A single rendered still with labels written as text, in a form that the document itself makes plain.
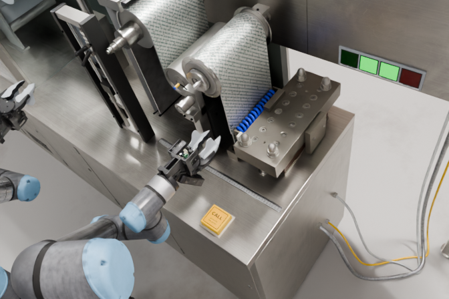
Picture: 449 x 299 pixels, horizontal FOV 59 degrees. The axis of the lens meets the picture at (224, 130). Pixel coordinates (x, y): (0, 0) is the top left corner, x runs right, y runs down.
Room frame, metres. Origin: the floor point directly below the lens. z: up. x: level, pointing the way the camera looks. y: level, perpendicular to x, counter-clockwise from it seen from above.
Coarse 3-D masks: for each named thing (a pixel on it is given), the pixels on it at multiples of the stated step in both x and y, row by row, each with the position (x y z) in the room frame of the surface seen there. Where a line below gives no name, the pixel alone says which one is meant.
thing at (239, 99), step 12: (264, 60) 0.96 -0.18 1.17; (252, 72) 0.92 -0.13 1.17; (264, 72) 0.95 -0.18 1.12; (240, 84) 0.88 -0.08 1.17; (252, 84) 0.91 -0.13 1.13; (264, 84) 0.95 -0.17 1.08; (228, 96) 0.84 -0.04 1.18; (240, 96) 0.87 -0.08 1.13; (252, 96) 0.90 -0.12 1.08; (228, 108) 0.83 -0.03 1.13; (240, 108) 0.86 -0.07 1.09; (252, 108) 0.90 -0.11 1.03; (228, 120) 0.82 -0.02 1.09; (240, 120) 0.85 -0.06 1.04
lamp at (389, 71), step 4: (384, 64) 0.76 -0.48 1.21; (380, 68) 0.77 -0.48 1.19; (384, 68) 0.76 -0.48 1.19; (388, 68) 0.75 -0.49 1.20; (392, 68) 0.74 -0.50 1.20; (396, 68) 0.73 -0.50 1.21; (380, 72) 0.77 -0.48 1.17; (384, 72) 0.76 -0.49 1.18; (388, 72) 0.75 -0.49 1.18; (392, 72) 0.74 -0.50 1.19; (396, 72) 0.73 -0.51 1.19; (384, 76) 0.76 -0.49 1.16; (388, 76) 0.75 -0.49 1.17; (392, 76) 0.74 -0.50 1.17; (396, 76) 0.73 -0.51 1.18
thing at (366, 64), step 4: (364, 60) 0.81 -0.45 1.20; (368, 60) 0.80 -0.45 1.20; (372, 60) 0.79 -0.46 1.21; (360, 64) 0.81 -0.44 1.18; (364, 64) 0.80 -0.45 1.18; (368, 64) 0.80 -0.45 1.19; (372, 64) 0.79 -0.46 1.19; (376, 64) 0.78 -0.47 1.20; (360, 68) 0.81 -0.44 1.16; (364, 68) 0.80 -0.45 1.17; (368, 68) 0.79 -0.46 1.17; (372, 68) 0.79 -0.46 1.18; (376, 68) 0.78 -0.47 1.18; (372, 72) 0.78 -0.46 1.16
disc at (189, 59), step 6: (186, 60) 0.90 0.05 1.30; (192, 60) 0.87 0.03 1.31; (198, 60) 0.86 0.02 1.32; (204, 66) 0.84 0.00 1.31; (210, 72) 0.83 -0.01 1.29; (216, 78) 0.82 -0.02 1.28; (216, 84) 0.82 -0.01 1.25; (216, 90) 0.82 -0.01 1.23; (210, 96) 0.85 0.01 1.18; (216, 96) 0.83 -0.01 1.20
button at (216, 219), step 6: (210, 210) 0.63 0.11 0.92; (216, 210) 0.62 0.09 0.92; (222, 210) 0.61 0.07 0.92; (204, 216) 0.61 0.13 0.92; (210, 216) 0.61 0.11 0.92; (216, 216) 0.60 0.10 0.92; (222, 216) 0.59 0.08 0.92; (228, 216) 0.59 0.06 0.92; (204, 222) 0.59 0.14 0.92; (210, 222) 0.59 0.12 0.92; (216, 222) 0.58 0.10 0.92; (222, 222) 0.57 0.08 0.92; (228, 222) 0.58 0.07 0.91; (210, 228) 0.57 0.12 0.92; (216, 228) 0.56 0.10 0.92; (222, 228) 0.56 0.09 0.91
